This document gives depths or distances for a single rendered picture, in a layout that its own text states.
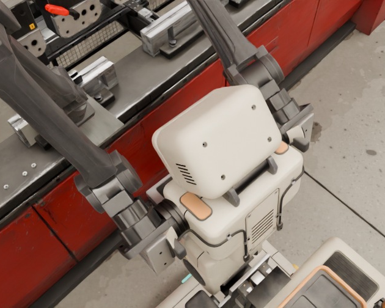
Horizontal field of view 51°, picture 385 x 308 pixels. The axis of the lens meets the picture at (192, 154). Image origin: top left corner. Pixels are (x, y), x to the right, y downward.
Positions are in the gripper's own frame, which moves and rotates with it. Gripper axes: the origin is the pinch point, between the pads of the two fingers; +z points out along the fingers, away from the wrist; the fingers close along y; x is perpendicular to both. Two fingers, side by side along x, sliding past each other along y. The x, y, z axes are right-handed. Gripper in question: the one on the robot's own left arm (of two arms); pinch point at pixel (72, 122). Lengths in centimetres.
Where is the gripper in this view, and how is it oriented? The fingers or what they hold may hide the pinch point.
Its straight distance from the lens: 125.5
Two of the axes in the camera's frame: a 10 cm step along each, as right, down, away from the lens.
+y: -6.9, 6.2, -3.7
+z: -3.1, 2.0, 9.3
